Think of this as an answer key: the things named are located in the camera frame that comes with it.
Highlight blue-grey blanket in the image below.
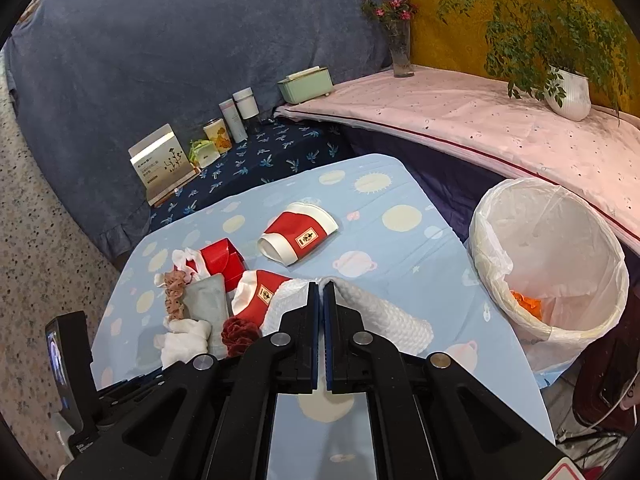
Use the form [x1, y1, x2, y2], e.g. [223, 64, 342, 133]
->
[4, 0, 407, 257]

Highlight red paper box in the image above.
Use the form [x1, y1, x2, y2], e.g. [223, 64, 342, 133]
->
[196, 239, 247, 293]

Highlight pink scrunchie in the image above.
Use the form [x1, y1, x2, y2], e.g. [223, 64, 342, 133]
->
[164, 269, 199, 323]

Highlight grey foil pouch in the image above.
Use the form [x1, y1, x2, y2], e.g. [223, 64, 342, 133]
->
[184, 274, 232, 356]

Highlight white jar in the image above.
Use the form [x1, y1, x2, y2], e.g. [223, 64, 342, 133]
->
[232, 88, 260, 121]

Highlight navy printed cloth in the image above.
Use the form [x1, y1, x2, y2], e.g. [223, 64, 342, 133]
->
[147, 120, 357, 237]

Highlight white knitted cloth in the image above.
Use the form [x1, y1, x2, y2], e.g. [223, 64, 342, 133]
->
[262, 276, 434, 357]

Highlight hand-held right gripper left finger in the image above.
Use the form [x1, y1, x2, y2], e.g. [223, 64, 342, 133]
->
[60, 281, 320, 480]

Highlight green plant in white pot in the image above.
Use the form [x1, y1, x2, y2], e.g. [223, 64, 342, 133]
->
[437, 0, 633, 123]

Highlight blue printed tablecloth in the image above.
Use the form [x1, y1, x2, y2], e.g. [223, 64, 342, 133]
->
[90, 152, 557, 480]

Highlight glass vase with pink flowers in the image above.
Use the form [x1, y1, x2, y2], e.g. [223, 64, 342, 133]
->
[361, 0, 420, 79]

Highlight white floral gift box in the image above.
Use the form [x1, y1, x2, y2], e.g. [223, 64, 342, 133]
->
[128, 124, 202, 207]

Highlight white cable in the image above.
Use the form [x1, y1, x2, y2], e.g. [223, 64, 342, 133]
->
[554, 379, 640, 445]

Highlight orange peel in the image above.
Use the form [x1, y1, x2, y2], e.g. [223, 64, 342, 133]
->
[509, 289, 544, 321]

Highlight green packet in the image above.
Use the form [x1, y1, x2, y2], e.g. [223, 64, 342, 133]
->
[188, 139, 221, 170]

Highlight yellow cloth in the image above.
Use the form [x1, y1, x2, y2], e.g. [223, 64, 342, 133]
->
[391, 0, 640, 117]

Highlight dark red scrunchie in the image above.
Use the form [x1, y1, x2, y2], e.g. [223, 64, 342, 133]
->
[221, 316, 264, 359]

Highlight pink cloth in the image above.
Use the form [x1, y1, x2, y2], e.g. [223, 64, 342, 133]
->
[272, 64, 640, 247]

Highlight yellow floral tin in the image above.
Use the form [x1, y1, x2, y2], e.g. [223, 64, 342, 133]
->
[203, 118, 233, 155]

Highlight red paper cup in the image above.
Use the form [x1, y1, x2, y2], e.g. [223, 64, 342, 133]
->
[231, 269, 296, 337]
[257, 202, 339, 266]

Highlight crumpled white tissue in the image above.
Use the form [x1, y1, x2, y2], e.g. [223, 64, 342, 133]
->
[172, 246, 207, 283]
[154, 319, 212, 368]

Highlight dark purple cloth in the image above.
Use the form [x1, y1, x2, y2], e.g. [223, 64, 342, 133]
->
[340, 124, 566, 243]

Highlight white tube bottle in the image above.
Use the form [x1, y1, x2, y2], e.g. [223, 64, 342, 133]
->
[218, 100, 248, 144]

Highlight dark red stool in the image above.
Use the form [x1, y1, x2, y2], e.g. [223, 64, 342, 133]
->
[571, 329, 640, 432]

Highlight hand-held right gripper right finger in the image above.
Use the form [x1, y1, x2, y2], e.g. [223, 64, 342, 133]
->
[322, 281, 567, 480]

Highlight white plastic bag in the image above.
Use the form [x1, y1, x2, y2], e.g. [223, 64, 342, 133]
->
[469, 177, 630, 377]

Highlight green tissue box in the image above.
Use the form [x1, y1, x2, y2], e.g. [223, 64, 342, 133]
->
[277, 66, 335, 105]

